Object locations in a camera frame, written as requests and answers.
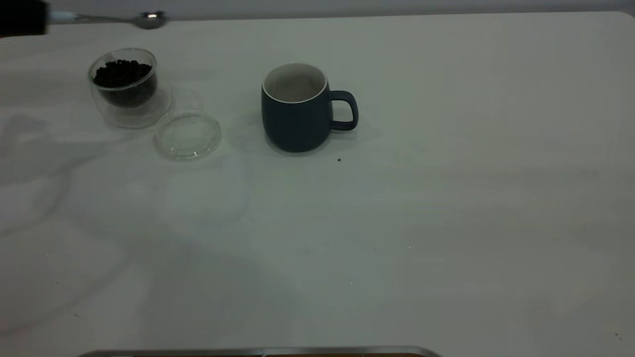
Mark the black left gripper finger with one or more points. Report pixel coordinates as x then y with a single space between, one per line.
22 9
22 27

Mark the dark grey ceramic mug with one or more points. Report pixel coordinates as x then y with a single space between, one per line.
295 124

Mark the dark coffee beans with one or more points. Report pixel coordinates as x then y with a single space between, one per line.
124 79

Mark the clear round glass lid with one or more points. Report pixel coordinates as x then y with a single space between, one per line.
187 139

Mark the double-wall clear glass jar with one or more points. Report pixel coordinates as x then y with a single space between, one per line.
119 115

